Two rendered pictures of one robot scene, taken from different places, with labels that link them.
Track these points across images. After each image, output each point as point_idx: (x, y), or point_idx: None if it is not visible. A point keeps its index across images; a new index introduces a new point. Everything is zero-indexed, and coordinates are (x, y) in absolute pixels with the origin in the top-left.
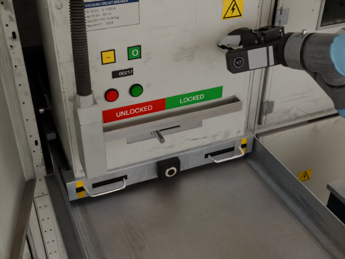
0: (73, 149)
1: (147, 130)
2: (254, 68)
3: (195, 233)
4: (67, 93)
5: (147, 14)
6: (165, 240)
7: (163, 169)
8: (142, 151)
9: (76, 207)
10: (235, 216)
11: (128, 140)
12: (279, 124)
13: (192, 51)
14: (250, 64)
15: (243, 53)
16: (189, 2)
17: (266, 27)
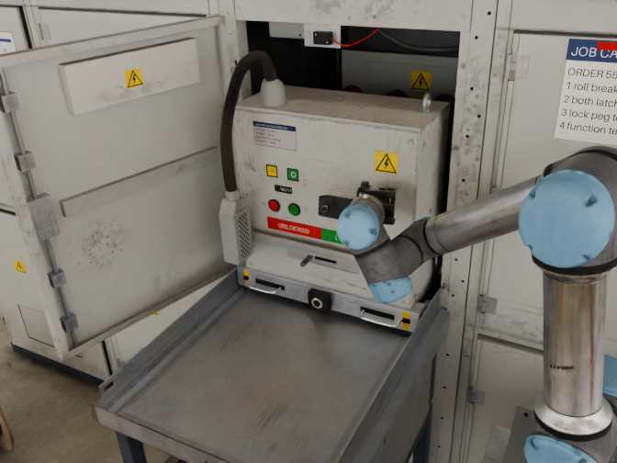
0: None
1: (292, 248)
2: (335, 217)
3: (280, 356)
4: (241, 190)
5: (303, 144)
6: (256, 346)
7: (310, 297)
8: (301, 271)
9: (240, 292)
10: (324, 367)
11: (287, 254)
12: (513, 337)
13: (345, 192)
14: (333, 212)
15: (329, 199)
16: (341, 144)
17: (390, 188)
